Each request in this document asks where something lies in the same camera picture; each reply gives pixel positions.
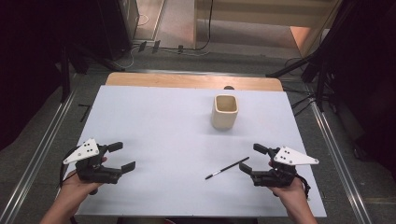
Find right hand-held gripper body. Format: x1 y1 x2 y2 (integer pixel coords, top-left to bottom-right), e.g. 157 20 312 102
250 147 319 189

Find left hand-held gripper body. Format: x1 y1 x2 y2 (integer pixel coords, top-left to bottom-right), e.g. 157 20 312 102
63 138 122 185

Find black pen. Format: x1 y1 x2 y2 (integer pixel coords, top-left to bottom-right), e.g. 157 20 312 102
205 156 250 180

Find cream square cup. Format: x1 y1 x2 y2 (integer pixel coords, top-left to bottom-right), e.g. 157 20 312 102
211 94 239 131

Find person's right hand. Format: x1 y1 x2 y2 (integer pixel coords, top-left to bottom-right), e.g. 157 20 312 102
272 177 308 208

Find person's left hand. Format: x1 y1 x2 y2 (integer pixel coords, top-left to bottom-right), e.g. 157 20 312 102
58 170 106 204

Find white sheet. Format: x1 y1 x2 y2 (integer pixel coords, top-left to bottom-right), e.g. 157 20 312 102
55 85 327 217

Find person's dark clothing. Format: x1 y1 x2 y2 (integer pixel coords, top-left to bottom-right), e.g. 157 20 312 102
116 217 260 224

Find black metal stand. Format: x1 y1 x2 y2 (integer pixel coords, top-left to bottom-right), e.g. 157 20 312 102
265 0 396 113
59 43 126 104

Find wooden table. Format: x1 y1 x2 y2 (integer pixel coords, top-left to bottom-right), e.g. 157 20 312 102
105 72 284 92

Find dark cabinet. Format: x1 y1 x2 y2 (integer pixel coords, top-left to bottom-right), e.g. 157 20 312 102
96 0 140 61

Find light wooden furniture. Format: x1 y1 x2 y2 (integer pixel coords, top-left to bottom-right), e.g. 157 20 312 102
193 0 344 58

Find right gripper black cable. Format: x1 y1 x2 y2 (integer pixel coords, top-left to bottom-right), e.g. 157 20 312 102
295 173 312 200

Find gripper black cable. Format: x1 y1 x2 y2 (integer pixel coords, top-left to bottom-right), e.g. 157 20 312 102
295 173 312 200
59 145 81 189

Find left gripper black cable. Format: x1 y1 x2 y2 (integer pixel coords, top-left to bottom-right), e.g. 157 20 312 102
59 145 81 189

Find metal floor rail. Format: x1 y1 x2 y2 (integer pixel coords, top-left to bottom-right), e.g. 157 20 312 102
310 102 374 224
0 89 78 224

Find black floor cables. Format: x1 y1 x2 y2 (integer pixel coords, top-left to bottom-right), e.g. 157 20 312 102
282 57 316 118

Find white floor cable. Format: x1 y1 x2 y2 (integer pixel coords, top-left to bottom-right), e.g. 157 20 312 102
122 13 151 70

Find hanging black cable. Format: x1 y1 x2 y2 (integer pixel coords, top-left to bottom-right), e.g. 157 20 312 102
198 0 215 51

